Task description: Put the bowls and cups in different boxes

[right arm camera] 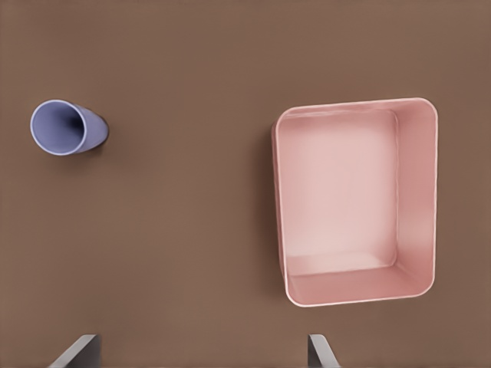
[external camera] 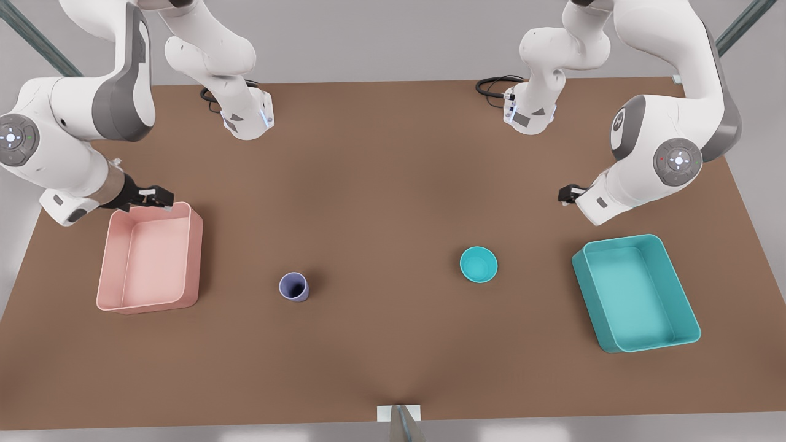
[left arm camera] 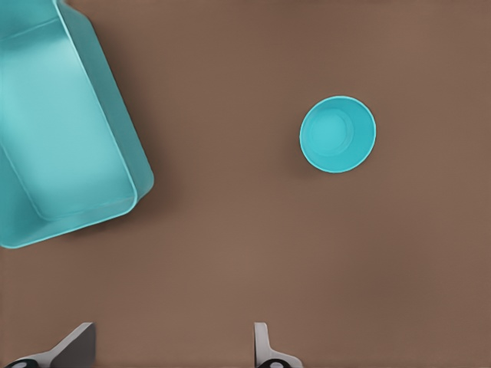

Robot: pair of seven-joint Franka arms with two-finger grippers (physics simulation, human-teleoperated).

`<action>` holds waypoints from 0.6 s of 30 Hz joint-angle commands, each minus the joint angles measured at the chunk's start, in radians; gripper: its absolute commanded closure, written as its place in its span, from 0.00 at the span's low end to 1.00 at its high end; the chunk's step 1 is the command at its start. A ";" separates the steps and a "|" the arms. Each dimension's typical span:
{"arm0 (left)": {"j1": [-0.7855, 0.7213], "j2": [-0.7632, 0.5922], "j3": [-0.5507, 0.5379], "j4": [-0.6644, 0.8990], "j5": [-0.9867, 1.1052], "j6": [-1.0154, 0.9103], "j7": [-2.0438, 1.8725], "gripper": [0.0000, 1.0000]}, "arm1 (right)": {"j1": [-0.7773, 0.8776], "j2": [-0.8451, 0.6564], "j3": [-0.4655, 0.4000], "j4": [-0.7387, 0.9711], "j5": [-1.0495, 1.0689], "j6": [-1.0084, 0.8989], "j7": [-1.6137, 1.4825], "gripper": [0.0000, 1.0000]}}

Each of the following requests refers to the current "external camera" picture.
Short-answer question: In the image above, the pink rectangular box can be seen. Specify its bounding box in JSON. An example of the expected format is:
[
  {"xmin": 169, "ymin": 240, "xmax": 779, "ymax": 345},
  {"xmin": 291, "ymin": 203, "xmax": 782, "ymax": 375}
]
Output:
[{"xmin": 96, "ymin": 202, "xmax": 203, "ymax": 315}]

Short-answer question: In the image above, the teal bowl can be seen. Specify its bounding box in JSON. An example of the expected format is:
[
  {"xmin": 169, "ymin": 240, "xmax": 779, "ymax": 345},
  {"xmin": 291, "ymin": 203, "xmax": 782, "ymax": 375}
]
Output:
[{"xmin": 460, "ymin": 246, "xmax": 499, "ymax": 284}]

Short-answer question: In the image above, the teal rectangular box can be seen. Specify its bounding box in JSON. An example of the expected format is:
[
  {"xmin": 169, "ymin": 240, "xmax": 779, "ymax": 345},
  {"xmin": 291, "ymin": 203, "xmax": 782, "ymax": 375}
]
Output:
[{"xmin": 572, "ymin": 234, "xmax": 701, "ymax": 354}]

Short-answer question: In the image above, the purple cup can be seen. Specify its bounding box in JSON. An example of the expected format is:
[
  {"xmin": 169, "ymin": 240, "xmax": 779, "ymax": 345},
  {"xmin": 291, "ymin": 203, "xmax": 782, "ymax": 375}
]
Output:
[{"xmin": 279, "ymin": 272, "xmax": 310, "ymax": 303}]

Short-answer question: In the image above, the black cable loop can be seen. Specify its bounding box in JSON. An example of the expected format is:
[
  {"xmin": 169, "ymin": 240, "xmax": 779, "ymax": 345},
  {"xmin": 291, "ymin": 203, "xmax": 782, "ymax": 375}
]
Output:
[
  {"xmin": 475, "ymin": 75, "xmax": 526, "ymax": 110},
  {"xmin": 200, "ymin": 79, "xmax": 261, "ymax": 114}
]

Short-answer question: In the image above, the silver frame post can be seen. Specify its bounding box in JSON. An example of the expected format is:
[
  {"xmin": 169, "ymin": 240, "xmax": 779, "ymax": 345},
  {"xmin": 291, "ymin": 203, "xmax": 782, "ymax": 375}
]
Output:
[
  {"xmin": 376, "ymin": 405, "xmax": 427, "ymax": 442},
  {"xmin": 0, "ymin": 0, "xmax": 83, "ymax": 78},
  {"xmin": 715, "ymin": 0, "xmax": 778, "ymax": 57}
]

